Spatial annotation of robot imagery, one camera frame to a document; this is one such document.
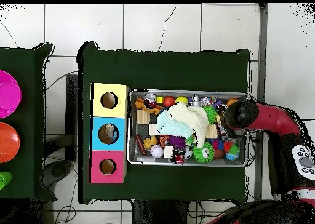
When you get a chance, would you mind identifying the green cup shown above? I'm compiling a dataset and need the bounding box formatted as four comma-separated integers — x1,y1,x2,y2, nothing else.
0,171,13,190

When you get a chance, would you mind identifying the red orange ball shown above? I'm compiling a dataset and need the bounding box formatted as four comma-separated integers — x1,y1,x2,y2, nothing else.
163,95,177,108

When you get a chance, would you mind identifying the red black can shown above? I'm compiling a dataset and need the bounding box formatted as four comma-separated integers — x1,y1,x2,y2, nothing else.
172,147,188,166

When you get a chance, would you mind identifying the pink plate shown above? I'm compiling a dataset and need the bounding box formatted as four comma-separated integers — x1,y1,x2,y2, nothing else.
0,70,23,119

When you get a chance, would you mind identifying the clear mesh bin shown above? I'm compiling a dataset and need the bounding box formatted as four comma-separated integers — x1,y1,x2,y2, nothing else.
127,88,250,168

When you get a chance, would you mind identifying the white baseball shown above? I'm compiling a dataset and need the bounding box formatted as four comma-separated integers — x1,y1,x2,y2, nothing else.
150,145,165,159

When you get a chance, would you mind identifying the green spiky ball with eyes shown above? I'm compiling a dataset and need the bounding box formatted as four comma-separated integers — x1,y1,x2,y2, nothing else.
192,142,216,165

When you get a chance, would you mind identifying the orange plate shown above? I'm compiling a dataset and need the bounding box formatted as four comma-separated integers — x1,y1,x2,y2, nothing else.
0,122,21,164

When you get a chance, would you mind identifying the yellow ball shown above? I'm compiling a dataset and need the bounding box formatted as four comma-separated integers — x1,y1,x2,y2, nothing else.
175,95,190,106

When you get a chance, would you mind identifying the red silver soda can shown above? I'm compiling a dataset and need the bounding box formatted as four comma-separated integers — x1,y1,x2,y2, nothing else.
143,93,158,109

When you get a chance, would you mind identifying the cream knitted cloth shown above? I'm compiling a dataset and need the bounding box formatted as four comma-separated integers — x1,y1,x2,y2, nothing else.
167,103,210,149

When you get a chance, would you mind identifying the wooden box with three holes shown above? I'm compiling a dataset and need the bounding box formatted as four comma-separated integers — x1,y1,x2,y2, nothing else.
90,82,130,185

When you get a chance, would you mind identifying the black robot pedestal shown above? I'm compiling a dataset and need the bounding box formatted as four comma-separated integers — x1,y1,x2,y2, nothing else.
132,199,227,224

